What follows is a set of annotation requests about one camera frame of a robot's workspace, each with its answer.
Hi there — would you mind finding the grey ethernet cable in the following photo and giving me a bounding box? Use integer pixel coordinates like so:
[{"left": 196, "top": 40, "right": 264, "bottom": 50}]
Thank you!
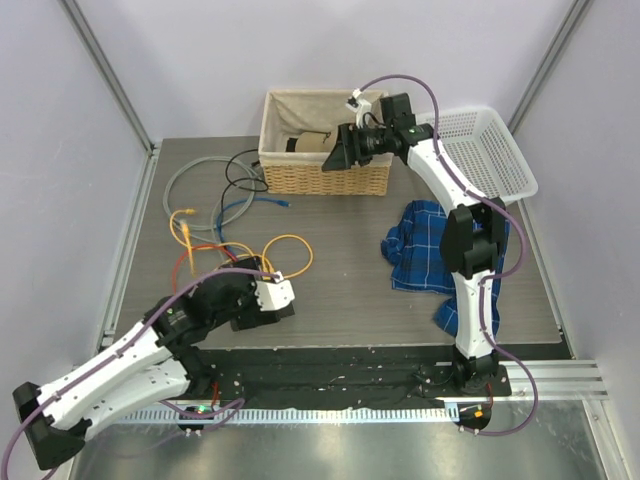
[{"left": 164, "top": 155, "right": 271, "bottom": 232}]

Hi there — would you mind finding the beige shoe in basket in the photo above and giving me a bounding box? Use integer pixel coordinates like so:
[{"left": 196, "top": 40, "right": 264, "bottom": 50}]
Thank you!
[{"left": 285, "top": 131, "right": 336, "bottom": 153}]

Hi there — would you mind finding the wicker basket with liner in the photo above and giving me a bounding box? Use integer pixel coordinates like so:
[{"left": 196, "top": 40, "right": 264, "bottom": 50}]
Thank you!
[{"left": 258, "top": 89, "right": 392, "bottom": 196}]

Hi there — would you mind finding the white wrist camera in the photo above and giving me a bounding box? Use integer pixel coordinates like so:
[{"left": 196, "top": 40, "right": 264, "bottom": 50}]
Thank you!
[
  {"left": 345, "top": 89, "right": 380, "bottom": 128},
  {"left": 254, "top": 271, "right": 295, "bottom": 311}
]

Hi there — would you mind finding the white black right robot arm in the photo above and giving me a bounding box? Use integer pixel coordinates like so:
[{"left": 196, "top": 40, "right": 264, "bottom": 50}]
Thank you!
[{"left": 322, "top": 90, "right": 506, "bottom": 395}]

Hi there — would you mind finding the blue plaid shirt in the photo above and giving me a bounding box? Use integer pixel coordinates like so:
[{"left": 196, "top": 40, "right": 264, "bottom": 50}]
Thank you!
[{"left": 379, "top": 199, "right": 511, "bottom": 336}]

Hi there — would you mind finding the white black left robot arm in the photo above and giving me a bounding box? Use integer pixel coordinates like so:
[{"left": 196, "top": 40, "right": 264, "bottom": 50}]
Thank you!
[{"left": 1, "top": 267, "right": 295, "bottom": 478}]

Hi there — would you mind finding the red ethernet cable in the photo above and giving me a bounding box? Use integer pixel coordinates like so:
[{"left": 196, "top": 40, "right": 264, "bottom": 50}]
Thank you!
[{"left": 172, "top": 244, "right": 236, "bottom": 294}]

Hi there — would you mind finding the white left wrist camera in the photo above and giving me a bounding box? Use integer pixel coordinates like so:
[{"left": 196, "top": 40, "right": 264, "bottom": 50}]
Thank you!
[{"left": 254, "top": 271, "right": 295, "bottom": 311}]

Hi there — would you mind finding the white plastic perforated basket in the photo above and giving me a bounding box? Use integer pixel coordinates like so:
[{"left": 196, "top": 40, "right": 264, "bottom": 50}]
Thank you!
[{"left": 416, "top": 106, "right": 538, "bottom": 205}]

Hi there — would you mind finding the yellow ethernet cable long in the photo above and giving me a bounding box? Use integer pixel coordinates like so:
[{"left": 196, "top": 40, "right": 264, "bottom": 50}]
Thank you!
[{"left": 168, "top": 208, "right": 315, "bottom": 290}]

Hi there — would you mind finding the yellow ethernet cable short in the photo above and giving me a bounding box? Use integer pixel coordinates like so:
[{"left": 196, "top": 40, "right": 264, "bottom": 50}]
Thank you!
[{"left": 180, "top": 221, "right": 197, "bottom": 277}]

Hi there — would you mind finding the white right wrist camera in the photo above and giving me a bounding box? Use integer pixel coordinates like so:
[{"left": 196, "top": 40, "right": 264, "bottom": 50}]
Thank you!
[{"left": 345, "top": 89, "right": 380, "bottom": 128}]

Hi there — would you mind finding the blue ethernet cable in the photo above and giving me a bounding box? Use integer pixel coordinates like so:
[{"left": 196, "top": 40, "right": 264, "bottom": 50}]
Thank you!
[{"left": 215, "top": 197, "right": 292, "bottom": 246}]

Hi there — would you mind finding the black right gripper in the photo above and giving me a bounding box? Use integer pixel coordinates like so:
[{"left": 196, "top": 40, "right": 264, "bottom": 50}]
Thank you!
[{"left": 321, "top": 122, "right": 392, "bottom": 172}]

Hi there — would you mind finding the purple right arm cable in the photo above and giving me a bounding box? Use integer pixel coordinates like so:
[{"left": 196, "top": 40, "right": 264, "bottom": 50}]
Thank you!
[{"left": 357, "top": 74, "right": 539, "bottom": 435}]

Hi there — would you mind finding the black network switch box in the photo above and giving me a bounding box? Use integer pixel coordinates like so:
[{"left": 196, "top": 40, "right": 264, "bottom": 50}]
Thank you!
[{"left": 219, "top": 255, "right": 296, "bottom": 332}]

